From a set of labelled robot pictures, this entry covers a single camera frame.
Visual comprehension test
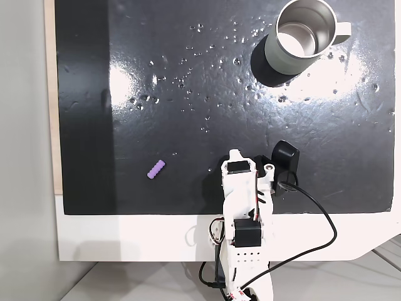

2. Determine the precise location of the pale green steel mug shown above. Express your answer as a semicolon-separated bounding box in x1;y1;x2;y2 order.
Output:
264;0;352;77

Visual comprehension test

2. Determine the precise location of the purple ribbed pen grip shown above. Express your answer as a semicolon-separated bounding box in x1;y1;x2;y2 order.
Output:
146;159;166;180

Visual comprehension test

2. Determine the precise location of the beige wooden board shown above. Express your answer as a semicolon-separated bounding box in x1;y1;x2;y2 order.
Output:
44;0;65;196

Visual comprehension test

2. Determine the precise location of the black camera cable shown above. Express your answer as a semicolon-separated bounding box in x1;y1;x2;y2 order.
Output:
199;180;338;291

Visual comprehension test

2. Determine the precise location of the black rubber mat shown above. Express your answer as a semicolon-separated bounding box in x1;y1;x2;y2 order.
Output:
53;0;396;216

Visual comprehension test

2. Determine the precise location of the black oval camera box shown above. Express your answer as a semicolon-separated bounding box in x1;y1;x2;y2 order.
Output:
270;140;301;197

